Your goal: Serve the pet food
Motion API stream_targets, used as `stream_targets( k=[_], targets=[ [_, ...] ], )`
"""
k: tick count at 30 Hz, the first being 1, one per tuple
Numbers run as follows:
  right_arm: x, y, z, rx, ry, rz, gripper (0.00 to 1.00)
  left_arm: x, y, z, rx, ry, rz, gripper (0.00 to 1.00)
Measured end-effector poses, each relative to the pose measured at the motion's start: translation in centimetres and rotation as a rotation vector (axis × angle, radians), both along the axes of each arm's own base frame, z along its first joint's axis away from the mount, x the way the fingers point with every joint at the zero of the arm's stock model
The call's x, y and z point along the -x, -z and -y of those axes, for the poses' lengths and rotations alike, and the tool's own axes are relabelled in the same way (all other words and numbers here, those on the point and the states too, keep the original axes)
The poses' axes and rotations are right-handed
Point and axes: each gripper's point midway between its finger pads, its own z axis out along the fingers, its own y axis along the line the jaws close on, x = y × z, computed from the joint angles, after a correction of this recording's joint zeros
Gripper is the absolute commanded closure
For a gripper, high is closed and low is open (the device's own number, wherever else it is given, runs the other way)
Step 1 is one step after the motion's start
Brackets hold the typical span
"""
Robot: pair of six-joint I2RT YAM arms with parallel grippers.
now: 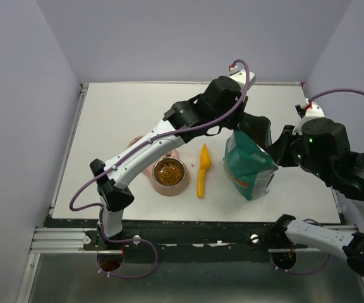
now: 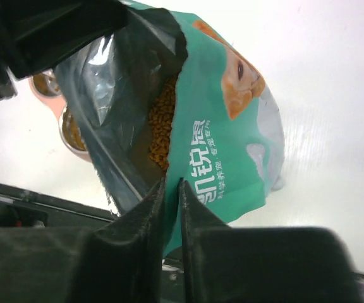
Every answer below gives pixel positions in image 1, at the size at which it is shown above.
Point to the black mounting rail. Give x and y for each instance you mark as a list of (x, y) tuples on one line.
[(142, 241)]

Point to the yellow plastic scoop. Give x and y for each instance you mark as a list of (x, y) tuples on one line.
[(205, 165)]

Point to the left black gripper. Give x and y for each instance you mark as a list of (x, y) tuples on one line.
[(232, 122)]

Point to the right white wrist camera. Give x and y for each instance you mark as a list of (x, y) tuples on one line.
[(307, 112)]

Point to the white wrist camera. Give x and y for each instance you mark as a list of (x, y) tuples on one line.
[(307, 112), (242, 77)]

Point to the front steel bowl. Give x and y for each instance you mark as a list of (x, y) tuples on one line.
[(166, 160)]

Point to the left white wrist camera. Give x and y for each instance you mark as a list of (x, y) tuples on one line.
[(242, 77)]

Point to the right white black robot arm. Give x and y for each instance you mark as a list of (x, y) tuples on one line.
[(321, 148)]

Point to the aluminium frame extrusion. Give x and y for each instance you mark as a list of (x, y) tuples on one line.
[(59, 240)]

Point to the pink double pet feeder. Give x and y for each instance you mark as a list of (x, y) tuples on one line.
[(163, 190)]

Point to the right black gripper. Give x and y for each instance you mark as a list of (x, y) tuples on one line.
[(279, 150)]

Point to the green pet food bag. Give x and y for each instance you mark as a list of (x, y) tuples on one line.
[(248, 166)]

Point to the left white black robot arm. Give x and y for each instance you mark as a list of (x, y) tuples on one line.
[(221, 105)]

